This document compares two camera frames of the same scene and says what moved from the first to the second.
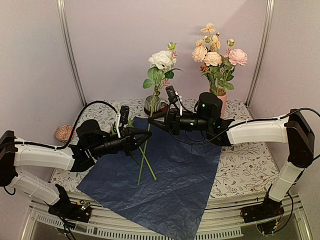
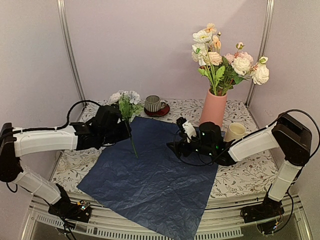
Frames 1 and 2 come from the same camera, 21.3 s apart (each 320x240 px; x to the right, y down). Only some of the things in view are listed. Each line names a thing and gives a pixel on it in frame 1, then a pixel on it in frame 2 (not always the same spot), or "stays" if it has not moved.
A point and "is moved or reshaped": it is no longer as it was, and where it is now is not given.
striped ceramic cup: (157, 104) stays
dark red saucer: (163, 110) stays
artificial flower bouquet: (130, 124) -> (130, 105)
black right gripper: (174, 128) -> (178, 145)
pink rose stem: (232, 57) is moved or reshaped
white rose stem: (163, 64) -> (242, 65)
